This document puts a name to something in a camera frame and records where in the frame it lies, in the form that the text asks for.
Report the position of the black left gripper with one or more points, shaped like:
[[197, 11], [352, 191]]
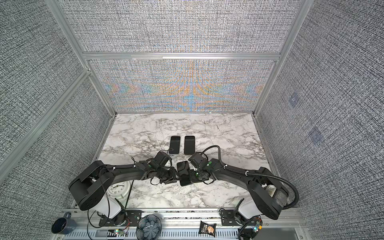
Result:
[[173, 178]]

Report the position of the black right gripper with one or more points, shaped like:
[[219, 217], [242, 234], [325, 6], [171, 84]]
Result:
[[192, 179]]

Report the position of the black phone case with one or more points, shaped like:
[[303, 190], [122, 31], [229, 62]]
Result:
[[183, 163]]

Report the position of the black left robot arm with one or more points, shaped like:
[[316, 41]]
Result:
[[89, 188]]

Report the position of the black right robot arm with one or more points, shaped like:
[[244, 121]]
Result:
[[270, 193]]

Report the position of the white analog alarm clock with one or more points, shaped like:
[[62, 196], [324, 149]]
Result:
[[119, 190]]

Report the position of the black snack packet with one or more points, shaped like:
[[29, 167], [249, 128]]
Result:
[[207, 229]]

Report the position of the dark blue mug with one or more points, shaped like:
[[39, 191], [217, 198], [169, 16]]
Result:
[[64, 225]]

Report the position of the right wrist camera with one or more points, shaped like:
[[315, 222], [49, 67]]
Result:
[[198, 160]]

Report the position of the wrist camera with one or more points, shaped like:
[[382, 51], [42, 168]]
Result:
[[160, 160], [198, 160]]

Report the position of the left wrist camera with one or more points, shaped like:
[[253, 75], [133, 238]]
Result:
[[160, 160]]

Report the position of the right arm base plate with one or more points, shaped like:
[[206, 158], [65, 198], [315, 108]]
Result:
[[228, 218]]

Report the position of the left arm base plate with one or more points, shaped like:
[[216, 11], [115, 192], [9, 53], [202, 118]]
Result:
[[122, 219]]

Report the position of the aluminium front rail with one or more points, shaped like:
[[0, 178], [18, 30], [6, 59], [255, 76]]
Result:
[[184, 223]]

